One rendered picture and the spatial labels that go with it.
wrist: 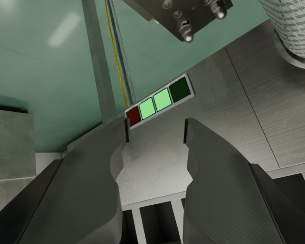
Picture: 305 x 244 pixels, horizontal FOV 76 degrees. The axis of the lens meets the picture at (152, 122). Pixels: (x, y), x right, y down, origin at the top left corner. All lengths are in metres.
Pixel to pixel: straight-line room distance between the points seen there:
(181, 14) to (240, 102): 0.27
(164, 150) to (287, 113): 0.30
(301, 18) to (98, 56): 1.02
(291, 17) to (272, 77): 0.20
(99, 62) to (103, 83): 0.13
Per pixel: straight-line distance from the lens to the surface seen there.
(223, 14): 0.57
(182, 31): 0.59
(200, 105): 0.51
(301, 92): 0.47
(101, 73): 1.12
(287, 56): 0.41
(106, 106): 1.02
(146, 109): 0.60
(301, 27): 0.31
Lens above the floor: 1.42
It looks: 19 degrees down
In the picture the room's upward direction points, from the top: 165 degrees clockwise
